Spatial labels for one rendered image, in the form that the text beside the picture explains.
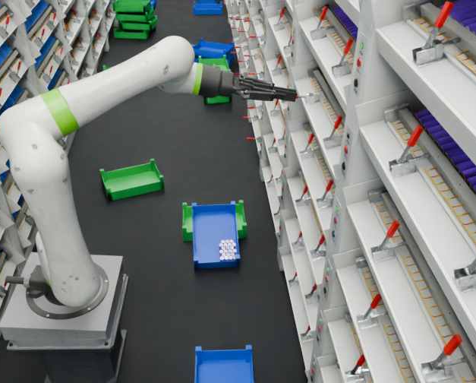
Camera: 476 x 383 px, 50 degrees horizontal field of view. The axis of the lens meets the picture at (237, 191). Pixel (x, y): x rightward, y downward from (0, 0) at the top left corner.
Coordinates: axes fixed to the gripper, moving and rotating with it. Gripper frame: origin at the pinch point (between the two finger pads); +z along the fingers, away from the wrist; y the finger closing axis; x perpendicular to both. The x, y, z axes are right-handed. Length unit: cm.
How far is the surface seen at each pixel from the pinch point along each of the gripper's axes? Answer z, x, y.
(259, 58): 16, -44, -140
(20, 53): -100, -40, -84
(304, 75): 9.7, -0.2, -17.9
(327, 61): 4.1, 18.4, 16.9
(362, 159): 7, 11, 52
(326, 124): 10.4, 0.0, 15.3
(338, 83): 4.0, 18.6, 30.6
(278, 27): 8, -2, -69
